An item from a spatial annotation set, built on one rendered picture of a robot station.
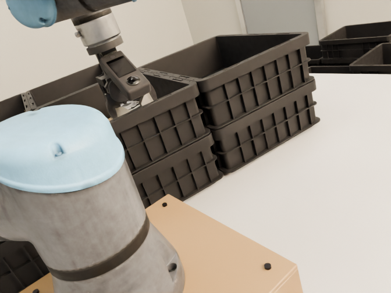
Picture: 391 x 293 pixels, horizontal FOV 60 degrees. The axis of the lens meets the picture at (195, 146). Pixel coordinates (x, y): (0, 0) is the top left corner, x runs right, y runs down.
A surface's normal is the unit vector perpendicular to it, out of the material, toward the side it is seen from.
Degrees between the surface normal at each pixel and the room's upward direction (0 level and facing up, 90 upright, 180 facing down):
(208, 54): 90
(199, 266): 2
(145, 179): 90
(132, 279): 74
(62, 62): 90
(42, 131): 10
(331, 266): 0
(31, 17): 91
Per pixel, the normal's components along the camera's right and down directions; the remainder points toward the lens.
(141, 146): 0.47, 0.26
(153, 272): 0.71, -0.22
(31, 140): -0.12, -0.88
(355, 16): -0.74, 0.48
